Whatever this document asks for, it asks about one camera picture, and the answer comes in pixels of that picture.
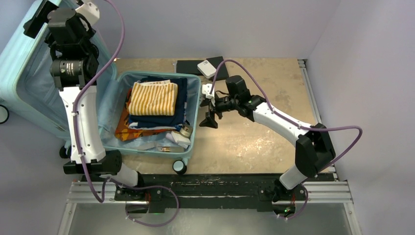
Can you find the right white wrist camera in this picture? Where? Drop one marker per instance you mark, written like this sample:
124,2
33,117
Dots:
208,94

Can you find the gold round jar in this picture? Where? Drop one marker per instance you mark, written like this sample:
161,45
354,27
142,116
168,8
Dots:
186,130

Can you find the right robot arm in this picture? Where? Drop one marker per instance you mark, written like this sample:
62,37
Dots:
314,150

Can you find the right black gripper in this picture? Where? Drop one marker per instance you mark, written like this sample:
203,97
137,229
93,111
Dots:
209,121

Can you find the white square box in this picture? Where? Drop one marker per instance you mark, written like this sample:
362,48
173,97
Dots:
180,140

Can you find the navy blue garment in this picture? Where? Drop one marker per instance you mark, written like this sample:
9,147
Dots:
181,82

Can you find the orange camouflage garment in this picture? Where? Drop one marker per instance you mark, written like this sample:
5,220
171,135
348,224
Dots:
124,133

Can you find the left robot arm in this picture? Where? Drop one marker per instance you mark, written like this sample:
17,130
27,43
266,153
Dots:
75,70

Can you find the blue white patterned garment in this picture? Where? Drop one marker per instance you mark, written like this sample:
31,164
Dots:
160,122

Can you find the black metal base rail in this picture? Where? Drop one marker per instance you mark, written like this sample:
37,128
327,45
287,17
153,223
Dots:
258,192

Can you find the light blue suitcase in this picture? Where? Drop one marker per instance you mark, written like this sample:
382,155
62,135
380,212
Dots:
27,89

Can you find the clear gold perfume bottle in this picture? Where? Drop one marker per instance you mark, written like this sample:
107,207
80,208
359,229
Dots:
170,149

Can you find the yellow striped garment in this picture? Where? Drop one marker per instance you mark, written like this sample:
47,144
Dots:
153,98

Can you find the white power bank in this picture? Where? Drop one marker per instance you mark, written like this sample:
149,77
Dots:
206,69

